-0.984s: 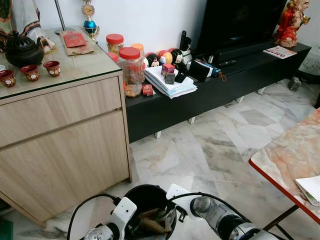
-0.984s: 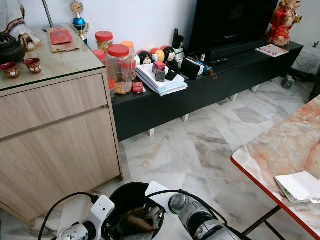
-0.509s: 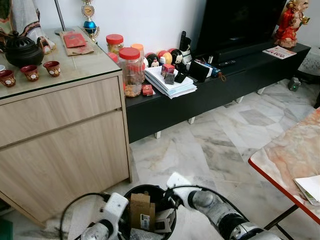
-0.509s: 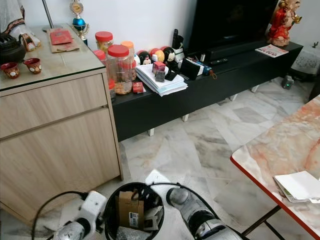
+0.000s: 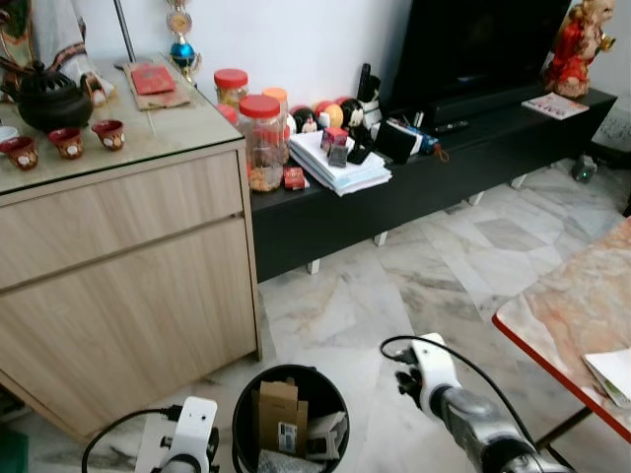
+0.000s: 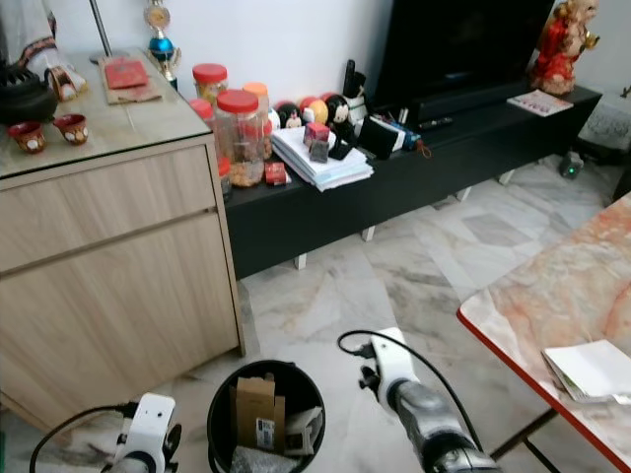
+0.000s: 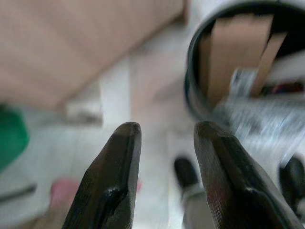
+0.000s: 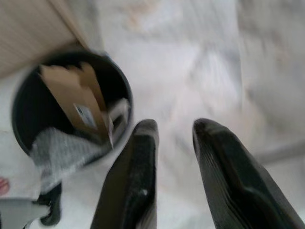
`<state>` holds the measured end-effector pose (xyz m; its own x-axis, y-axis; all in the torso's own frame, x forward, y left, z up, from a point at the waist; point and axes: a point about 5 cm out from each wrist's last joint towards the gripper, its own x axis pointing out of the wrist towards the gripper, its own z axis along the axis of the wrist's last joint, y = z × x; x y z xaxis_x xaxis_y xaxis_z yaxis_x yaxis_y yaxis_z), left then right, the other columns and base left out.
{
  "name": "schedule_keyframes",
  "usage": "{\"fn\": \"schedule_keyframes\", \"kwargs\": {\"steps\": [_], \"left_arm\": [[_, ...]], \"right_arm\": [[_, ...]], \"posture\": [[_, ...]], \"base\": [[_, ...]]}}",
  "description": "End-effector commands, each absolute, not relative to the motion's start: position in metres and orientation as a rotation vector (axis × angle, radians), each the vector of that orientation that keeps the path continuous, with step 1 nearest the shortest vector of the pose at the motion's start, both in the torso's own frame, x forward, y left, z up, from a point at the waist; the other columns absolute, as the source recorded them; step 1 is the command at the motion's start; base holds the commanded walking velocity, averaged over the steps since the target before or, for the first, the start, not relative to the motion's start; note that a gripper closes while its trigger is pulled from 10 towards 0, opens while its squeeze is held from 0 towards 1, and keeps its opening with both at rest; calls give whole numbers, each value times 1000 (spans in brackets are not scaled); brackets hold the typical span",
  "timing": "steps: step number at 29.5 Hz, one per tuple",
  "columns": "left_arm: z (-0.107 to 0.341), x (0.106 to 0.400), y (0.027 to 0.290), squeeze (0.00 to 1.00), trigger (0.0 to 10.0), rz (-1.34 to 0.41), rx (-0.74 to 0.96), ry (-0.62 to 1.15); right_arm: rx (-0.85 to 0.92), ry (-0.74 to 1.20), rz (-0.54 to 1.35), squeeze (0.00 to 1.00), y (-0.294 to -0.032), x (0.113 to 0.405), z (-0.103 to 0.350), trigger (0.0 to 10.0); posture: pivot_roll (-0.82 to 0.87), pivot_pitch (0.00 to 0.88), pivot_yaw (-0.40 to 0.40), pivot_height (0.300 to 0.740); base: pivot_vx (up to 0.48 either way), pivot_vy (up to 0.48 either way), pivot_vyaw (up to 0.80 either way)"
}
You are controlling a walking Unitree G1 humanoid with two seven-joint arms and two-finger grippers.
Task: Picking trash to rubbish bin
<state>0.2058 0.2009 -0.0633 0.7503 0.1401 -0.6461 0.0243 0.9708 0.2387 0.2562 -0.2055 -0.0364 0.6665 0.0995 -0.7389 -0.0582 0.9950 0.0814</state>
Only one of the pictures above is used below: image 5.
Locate brown cardboard box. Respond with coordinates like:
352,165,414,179
258,379,310,456

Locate black round rubbish bin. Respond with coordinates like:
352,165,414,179
232,365,351,473

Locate black metal table leg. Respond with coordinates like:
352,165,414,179
537,406,593,456

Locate light wood cabinet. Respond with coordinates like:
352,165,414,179
0,59,265,439

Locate black TV cabinet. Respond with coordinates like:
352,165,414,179
251,87,618,282

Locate white paper box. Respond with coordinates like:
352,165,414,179
582,348,631,407

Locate white paper stack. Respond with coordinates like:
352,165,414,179
289,128,392,196

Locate black wallet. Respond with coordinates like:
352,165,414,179
375,120,425,164

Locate small grey floor device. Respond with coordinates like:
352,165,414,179
574,156,598,184

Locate tall red lid jar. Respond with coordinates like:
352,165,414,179
239,95,290,193

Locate black remote control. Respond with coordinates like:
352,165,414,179
357,64,374,104

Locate white and red booklet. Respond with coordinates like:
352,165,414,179
523,92,591,120

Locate orange lid jar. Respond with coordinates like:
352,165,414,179
261,87,289,109

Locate small red tea cup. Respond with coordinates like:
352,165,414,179
91,119,126,152
0,135,38,171
47,126,85,161

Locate white lace cloth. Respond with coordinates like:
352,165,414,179
592,94,631,159

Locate small red lid jar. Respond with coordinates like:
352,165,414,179
214,68,249,109

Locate black television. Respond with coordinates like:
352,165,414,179
389,0,573,107

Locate red packet on tray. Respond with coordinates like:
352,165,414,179
126,61,193,111

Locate red and gold figurine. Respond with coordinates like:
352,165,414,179
545,0,614,98

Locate black iron teapot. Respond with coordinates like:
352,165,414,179
0,61,95,134

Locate gold and blue ornament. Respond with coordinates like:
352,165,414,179
165,0,201,85

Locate grey metal pole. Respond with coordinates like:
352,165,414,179
113,0,139,65

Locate robed statue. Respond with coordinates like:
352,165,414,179
0,0,92,80

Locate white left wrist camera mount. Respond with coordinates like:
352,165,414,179
156,397,220,473

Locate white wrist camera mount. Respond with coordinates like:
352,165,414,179
409,333,461,415
156,397,220,473

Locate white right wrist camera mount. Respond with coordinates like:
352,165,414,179
409,333,461,415

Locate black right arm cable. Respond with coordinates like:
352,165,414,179
380,335,541,456

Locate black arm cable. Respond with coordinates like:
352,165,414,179
380,335,541,456
81,405,184,473

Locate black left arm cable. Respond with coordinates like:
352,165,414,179
81,405,184,473

